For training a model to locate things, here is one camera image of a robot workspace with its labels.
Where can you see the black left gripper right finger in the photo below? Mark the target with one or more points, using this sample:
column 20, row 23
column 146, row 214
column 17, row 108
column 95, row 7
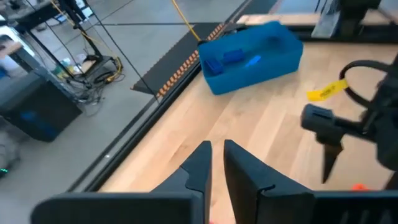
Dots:
column 295, row 208

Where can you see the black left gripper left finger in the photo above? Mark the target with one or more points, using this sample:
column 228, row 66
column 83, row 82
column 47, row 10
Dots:
column 124, row 208

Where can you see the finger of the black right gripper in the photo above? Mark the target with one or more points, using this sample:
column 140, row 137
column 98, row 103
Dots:
column 317, row 121
column 393, row 183

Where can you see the orange toy building block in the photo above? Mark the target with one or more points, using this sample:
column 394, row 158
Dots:
column 360, row 187

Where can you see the blue plastic bin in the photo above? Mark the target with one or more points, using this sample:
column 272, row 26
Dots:
column 264, row 77

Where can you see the black computer tower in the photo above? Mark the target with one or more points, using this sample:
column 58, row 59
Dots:
column 37, row 109

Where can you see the black orange-striped floor mat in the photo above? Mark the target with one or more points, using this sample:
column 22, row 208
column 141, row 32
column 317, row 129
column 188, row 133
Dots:
column 174, row 62

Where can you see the black aluminium table frame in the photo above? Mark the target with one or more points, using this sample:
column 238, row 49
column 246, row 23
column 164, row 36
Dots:
column 146, row 130

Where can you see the silver aluminium bracket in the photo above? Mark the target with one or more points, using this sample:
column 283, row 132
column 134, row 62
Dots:
column 325, row 18

